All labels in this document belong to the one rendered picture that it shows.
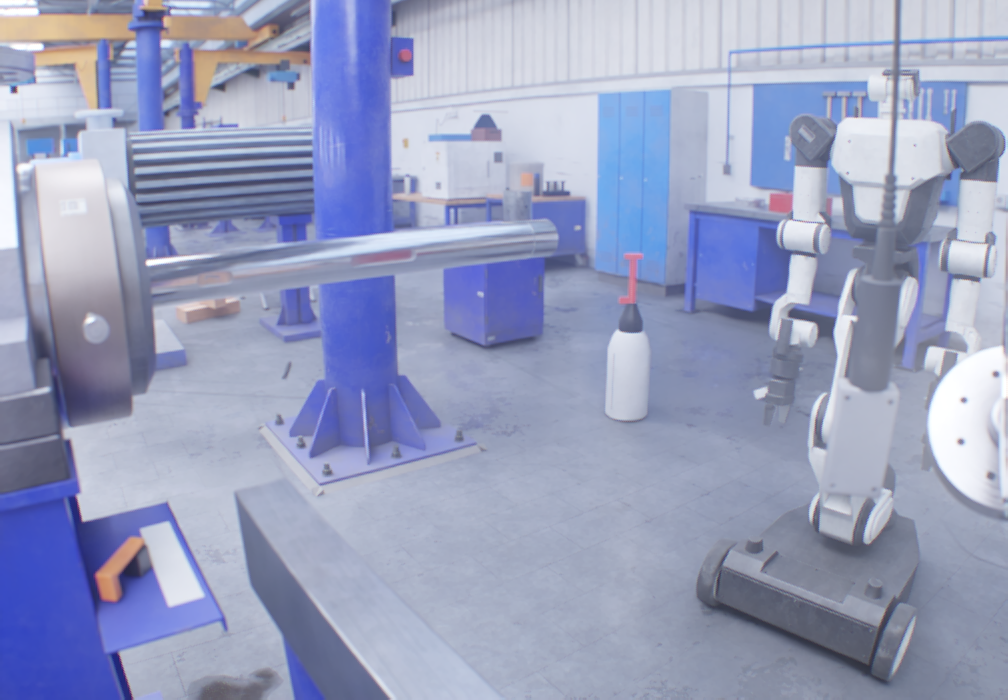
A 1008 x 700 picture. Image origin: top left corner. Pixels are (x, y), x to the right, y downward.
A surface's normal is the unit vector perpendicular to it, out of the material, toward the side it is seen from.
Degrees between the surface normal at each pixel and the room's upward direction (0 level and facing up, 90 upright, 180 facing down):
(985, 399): 50
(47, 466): 90
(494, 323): 90
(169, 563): 0
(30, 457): 90
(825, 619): 90
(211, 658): 0
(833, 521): 106
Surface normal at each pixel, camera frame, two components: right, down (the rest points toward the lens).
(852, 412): -0.34, 0.23
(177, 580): 0.00, -0.97
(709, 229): -0.82, 0.14
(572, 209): 0.58, 0.20
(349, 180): 0.17, 0.24
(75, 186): 0.34, -0.68
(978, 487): -0.48, -0.48
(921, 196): -0.02, 0.37
